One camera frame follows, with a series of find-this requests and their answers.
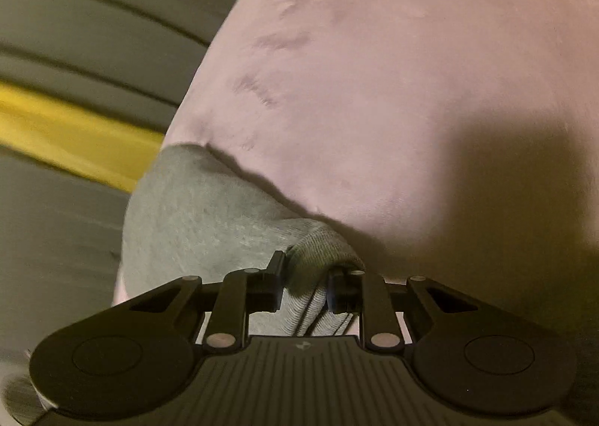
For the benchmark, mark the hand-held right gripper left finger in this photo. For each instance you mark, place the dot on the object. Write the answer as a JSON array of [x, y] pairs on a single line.
[[279, 288]]

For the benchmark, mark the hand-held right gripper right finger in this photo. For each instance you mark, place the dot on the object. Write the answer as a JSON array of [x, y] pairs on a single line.
[[332, 292]]

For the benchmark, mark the grey pants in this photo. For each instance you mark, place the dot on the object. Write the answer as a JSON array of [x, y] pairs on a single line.
[[187, 220]]

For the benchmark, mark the pink blanket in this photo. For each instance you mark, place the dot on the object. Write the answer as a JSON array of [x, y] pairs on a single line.
[[374, 79]]

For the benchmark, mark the grey curtain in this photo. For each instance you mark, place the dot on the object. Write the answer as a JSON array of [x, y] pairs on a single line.
[[93, 9], [56, 243]]

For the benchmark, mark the yellow curtain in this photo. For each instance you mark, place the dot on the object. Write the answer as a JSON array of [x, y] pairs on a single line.
[[70, 131]]

